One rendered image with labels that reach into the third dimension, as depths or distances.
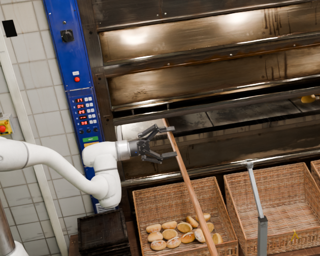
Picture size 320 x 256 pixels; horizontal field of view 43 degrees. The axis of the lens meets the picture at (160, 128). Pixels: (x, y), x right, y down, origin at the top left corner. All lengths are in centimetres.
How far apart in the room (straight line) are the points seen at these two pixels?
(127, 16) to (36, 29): 47
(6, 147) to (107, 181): 52
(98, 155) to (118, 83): 64
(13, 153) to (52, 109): 98
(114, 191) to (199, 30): 101
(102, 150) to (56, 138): 71
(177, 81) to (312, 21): 82
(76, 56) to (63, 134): 50
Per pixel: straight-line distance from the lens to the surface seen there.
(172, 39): 223
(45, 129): 242
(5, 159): 139
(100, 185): 173
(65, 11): 214
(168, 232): 260
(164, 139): 247
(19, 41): 224
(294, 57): 251
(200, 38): 226
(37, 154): 149
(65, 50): 219
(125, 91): 230
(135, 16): 219
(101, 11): 218
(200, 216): 185
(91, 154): 179
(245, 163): 223
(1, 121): 236
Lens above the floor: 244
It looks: 29 degrees down
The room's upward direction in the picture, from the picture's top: 7 degrees counter-clockwise
